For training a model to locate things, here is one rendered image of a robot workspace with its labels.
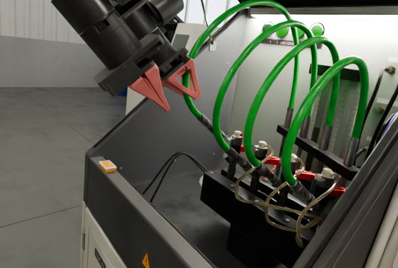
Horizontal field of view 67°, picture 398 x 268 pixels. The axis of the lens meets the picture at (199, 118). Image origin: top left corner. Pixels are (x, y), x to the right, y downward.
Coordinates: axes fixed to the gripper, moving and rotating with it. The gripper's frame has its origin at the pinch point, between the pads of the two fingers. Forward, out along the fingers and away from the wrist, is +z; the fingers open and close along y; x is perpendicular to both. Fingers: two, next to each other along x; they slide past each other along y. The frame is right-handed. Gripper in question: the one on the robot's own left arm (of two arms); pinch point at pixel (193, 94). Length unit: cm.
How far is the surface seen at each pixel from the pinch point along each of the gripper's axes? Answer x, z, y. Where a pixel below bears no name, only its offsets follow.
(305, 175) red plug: -5.2, 26.6, -10.0
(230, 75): -5.5, 0.0, -8.5
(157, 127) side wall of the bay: 5.6, 8.7, 35.9
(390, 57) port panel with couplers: -41.7, 24.0, -8.9
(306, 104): -6.2, 7.5, -22.7
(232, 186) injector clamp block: 5.5, 24.0, 3.7
